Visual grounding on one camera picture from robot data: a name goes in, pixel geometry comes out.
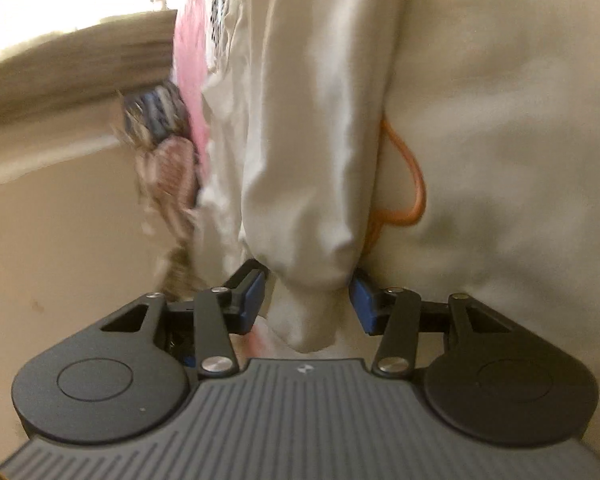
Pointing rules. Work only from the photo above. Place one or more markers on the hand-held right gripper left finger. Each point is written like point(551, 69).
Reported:
point(252, 300)

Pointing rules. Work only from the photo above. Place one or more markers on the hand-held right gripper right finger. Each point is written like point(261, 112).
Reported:
point(365, 305)

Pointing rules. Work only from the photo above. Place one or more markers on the cream sweatshirt with orange embroidery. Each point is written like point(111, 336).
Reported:
point(480, 135)

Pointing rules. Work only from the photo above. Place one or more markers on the blue patterned folded clothes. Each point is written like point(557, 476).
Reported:
point(155, 112)

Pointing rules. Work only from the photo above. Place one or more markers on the red floral blanket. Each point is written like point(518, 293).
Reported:
point(190, 85)

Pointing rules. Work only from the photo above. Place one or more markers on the beige curtain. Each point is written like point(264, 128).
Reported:
point(80, 70)

